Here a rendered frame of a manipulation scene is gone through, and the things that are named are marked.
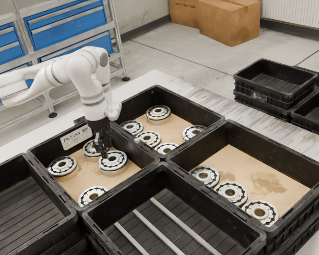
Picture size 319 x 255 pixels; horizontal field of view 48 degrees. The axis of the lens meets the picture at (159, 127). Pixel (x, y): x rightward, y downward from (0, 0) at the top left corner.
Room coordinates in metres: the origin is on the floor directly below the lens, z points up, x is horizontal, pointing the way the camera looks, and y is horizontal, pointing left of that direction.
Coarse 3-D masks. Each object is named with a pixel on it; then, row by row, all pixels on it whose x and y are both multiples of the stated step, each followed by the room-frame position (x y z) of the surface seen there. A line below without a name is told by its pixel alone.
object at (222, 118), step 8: (152, 88) 1.32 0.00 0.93; (160, 88) 1.31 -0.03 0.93; (136, 96) 1.28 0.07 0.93; (176, 96) 1.23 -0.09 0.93; (192, 104) 1.15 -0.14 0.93; (208, 112) 1.08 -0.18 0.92; (216, 112) 1.07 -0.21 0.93; (120, 128) 1.06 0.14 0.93; (208, 128) 0.98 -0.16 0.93; (144, 144) 0.95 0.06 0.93; (184, 144) 0.91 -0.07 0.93; (152, 152) 0.90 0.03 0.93; (168, 152) 0.89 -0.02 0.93
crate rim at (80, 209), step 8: (72, 128) 1.11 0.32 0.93; (112, 128) 1.07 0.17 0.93; (56, 136) 1.07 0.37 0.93; (128, 136) 1.01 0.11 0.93; (40, 144) 1.04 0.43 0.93; (136, 144) 0.95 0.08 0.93; (144, 152) 0.91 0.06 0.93; (160, 160) 0.86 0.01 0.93; (40, 168) 0.90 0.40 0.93; (144, 168) 0.83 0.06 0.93; (48, 176) 0.86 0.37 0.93; (136, 176) 0.80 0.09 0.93; (56, 184) 0.82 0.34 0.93; (120, 184) 0.77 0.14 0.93; (64, 192) 0.78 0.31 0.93; (72, 200) 0.74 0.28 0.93; (96, 200) 0.72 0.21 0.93; (80, 208) 0.70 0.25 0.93; (80, 216) 0.70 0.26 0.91
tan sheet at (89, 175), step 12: (72, 156) 1.07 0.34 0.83; (84, 168) 0.99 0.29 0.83; (96, 168) 0.98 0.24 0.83; (132, 168) 0.95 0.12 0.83; (72, 180) 0.94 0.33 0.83; (84, 180) 0.93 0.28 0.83; (96, 180) 0.92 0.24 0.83; (108, 180) 0.91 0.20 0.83; (120, 180) 0.90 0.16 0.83; (72, 192) 0.88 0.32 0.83
